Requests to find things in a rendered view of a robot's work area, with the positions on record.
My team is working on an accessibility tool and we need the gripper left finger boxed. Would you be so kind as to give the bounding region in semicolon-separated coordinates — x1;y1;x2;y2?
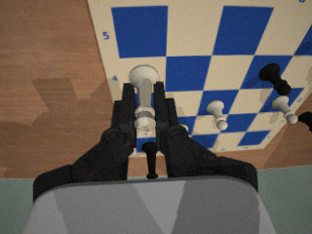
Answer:
33;83;137;202

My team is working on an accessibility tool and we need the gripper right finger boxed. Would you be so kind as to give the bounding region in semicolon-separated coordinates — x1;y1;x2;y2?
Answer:
153;82;258;194

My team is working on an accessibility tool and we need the white chess pawn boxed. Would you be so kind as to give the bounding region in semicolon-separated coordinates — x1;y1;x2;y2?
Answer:
179;124;188;131
271;96;298;124
207;100;227;131

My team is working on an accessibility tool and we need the blue and cream chessboard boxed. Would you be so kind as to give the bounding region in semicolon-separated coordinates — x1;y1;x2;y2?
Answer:
88;0;312;152

